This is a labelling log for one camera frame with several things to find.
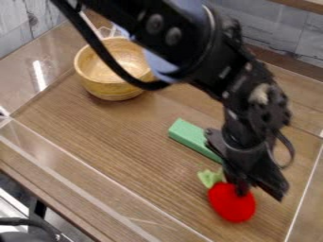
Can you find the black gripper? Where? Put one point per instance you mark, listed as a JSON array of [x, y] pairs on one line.
[[249, 166]]

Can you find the green foam block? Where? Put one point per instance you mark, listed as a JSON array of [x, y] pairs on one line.
[[189, 135]]

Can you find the black table frame bracket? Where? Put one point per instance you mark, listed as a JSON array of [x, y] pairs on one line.
[[50, 227]]

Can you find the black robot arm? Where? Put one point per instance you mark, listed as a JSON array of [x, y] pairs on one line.
[[195, 47]]

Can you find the clear acrylic tray wall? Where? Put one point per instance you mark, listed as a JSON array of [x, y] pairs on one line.
[[101, 163]]

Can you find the wooden bowl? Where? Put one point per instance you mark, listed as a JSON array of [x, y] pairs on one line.
[[97, 78]]

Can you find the red felt fruit green leaf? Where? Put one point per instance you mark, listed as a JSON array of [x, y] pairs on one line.
[[233, 208]]

